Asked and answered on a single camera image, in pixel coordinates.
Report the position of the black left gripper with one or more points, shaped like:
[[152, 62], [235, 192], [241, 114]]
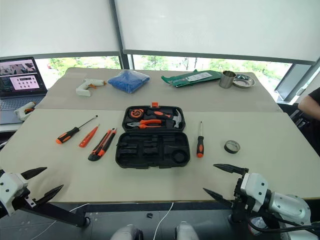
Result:
[[22, 198]]

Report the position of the black office chair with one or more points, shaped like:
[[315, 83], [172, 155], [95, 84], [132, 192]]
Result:
[[297, 120]]

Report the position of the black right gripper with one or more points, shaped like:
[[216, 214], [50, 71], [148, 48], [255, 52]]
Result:
[[240, 200]]

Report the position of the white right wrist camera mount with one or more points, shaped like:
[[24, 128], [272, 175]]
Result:
[[256, 190]]

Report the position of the orange black utility knife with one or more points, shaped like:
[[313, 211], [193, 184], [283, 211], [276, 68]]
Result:
[[101, 146]]

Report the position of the long shaft screwdriver black orange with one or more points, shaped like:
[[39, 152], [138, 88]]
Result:
[[66, 136]]

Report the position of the grey slanted window post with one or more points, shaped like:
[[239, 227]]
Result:
[[292, 82]]

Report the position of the white roller blind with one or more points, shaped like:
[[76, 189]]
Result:
[[57, 25], [220, 27]]

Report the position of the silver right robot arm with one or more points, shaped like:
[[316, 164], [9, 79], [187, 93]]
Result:
[[290, 207]]

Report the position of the orange black tape measure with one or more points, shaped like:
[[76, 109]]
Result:
[[136, 113]]

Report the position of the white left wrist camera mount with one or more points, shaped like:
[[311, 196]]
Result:
[[11, 186]]

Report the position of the short shaft screwdriver black orange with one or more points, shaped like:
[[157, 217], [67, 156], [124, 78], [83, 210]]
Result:
[[200, 146]]

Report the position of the black tool case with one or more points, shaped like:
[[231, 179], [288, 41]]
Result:
[[152, 150]]

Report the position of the stainless steel cup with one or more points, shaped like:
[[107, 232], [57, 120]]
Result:
[[227, 81]]

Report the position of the orange voltage tester pen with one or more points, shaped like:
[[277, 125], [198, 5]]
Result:
[[87, 137]]

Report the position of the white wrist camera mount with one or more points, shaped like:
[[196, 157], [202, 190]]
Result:
[[256, 190], [11, 186]]

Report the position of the grey rounded shape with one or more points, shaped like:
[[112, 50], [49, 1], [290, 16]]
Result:
[[186, 231], [127, 232]]

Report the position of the grey window mullion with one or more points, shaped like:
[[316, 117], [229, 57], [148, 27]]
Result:
[[122, 57]]

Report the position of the stainless steel bowl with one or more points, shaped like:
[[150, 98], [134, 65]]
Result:
[[243, 82]]

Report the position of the white hot glue gun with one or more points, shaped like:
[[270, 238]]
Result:
[[83, 88], [23, 111]]

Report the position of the black electrical tape roll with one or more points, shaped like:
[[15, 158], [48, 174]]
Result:
[[228, 147]]

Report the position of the claw hammer orange black grip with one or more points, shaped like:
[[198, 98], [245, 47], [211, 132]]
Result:
[[160, 115]]

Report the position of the small black floor object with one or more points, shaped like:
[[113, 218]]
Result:
[[149, 215]]

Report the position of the blue mesh bag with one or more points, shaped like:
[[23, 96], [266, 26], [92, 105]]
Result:
[[128, 81]]

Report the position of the green package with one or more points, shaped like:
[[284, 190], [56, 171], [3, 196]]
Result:
[[185, 80]]

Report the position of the open laptop computer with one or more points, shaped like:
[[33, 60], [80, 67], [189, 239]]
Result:
[[17, 82]]

